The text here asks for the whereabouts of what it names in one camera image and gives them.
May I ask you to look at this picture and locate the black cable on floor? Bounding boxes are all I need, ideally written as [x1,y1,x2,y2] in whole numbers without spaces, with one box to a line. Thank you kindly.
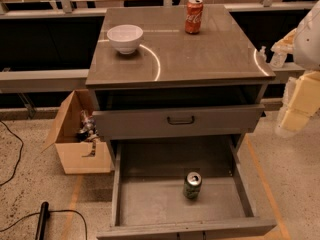
[0,119,25,187]

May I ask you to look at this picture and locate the red Coca-Cola can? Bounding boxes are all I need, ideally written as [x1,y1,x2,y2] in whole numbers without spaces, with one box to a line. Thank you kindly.
[185,0,203,34]

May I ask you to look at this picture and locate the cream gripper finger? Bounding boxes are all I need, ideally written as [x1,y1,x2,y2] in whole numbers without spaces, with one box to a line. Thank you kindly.
[275,71,320,138]
[271,29,296,54]

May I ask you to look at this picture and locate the top grey drawer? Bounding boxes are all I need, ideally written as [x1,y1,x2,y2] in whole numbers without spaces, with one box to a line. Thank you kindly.
[93,104,264,140]

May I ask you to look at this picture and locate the green soda can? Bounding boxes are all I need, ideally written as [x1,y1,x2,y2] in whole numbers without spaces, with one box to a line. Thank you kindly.
[183,172,202,199]

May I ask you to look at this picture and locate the black drawer handle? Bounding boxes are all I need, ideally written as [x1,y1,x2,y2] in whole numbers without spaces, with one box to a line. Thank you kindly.
[167,116,195,125]

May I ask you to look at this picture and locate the black power strip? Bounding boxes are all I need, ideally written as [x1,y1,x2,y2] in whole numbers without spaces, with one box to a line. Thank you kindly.
[35,202,50,240]

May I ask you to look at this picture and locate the grey drawer cabinet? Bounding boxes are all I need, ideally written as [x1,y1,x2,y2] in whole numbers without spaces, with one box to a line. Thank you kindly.
[86,5,275,156]

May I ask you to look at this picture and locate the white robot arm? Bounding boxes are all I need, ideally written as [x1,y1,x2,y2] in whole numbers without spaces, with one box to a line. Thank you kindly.
[271,1,320,137]

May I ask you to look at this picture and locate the crumpled items in box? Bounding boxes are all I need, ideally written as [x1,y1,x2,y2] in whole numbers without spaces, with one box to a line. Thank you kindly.
[77,110,100,157]

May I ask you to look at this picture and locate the open middle grey drawer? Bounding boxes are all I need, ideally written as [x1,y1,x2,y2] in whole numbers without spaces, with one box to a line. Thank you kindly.
[97,136,276,240]

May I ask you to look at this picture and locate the clear sanitizer pump bottle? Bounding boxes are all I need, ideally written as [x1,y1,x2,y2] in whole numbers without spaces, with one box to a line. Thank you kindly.
[270,50,287,68]

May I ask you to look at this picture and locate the brown cardboard box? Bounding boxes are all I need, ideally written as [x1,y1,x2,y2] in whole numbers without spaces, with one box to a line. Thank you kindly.
[42,89,113,174]

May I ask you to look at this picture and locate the white ceramic bowl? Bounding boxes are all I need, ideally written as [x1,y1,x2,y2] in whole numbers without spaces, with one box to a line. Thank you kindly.
[107,25,143,54]

